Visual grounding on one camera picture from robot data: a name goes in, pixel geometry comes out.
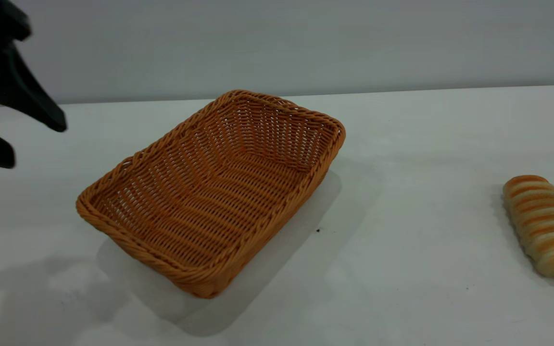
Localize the striped orange bread roll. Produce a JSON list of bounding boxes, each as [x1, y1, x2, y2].
[[502, 175, 554, 280]]

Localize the orange woven wicker basket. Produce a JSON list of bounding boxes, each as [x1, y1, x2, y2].
[[76, 89, 346, 299]]

